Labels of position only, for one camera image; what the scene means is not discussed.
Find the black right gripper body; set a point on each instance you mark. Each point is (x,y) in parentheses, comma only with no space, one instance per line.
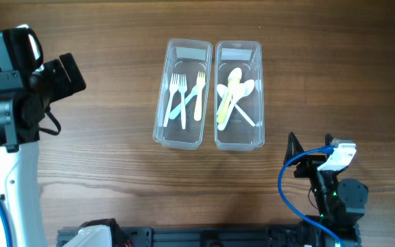
(309,165)

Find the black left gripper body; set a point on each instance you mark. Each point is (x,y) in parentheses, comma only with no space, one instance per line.
(54,79)

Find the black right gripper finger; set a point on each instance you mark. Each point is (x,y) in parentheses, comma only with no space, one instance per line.
(294,147)
(329,140)

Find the white plastic spoon thick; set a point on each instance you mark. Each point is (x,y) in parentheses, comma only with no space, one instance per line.
(221,126)

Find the white plastic spoon slim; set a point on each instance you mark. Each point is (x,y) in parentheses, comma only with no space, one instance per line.
(222,90)

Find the yellow plastic spoon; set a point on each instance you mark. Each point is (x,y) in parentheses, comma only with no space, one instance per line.
(233,80)

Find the white fork thick handle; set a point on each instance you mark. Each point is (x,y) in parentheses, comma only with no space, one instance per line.
(176,111)

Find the white plastic fork large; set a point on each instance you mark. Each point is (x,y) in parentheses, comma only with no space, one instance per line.
(183,89)

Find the yellow plastic fork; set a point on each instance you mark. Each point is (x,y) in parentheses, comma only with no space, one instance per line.
(200,83)

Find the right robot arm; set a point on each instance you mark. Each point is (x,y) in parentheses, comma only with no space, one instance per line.
(340,203)

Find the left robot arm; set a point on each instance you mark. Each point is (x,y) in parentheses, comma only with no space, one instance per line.
(21,221)

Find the clear plastic container right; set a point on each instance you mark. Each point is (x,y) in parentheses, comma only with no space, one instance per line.
(239,135)

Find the clear plastic container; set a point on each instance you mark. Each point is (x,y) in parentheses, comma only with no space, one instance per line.
(189,57)
(239,135)

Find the clear plastic container left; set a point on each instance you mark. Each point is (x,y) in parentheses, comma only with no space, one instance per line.
(189,57)

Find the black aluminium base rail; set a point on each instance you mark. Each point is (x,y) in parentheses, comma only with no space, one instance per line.
(275,235)

